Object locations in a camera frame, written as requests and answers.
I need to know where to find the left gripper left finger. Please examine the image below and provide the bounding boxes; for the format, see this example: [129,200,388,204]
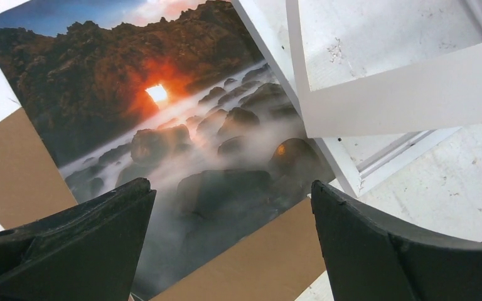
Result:
[0,178,156,300]

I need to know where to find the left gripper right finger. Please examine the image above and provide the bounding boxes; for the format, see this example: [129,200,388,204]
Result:
[311,181,482,300]

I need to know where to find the white brown backing board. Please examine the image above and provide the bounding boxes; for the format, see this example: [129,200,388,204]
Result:
[0,109,326,300]

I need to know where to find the white picture frame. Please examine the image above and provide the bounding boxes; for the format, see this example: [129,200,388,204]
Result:
[233,1,463,197]

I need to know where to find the landscape sunset photo print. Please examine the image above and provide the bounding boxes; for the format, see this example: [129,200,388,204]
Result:
[0,1,334,300]

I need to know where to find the white paper mat border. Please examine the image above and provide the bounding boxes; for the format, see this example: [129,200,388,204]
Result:
[286,1,482,137]

